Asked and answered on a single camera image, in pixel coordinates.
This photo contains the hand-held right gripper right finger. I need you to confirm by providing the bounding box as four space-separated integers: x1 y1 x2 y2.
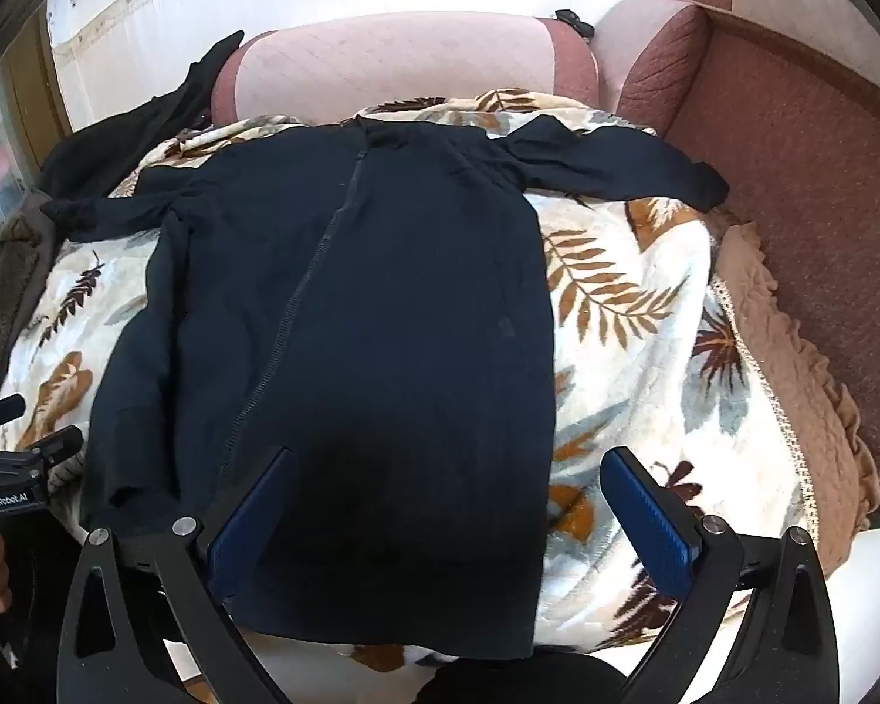
601 446 841 704

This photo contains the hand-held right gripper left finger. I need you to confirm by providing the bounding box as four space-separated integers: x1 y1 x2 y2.
57 446 298 704

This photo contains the navy zip jacket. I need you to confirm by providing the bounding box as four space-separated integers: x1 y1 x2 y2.
42 113 730 659

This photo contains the brown fluffy cloth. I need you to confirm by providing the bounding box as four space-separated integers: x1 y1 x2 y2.
0 191 69 412

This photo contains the leaf printed blanket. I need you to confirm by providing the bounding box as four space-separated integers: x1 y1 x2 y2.
0 88 815 676

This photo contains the tan quilted ruffled cover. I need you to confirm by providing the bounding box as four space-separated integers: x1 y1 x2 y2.
708 224 880 591

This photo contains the black garment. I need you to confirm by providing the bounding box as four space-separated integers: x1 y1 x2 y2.
40 31 245 201

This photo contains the pink and maroon sofa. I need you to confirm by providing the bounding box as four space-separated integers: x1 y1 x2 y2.
211 0 880 529

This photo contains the wooden door frame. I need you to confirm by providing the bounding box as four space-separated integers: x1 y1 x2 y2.
0 7 72 144

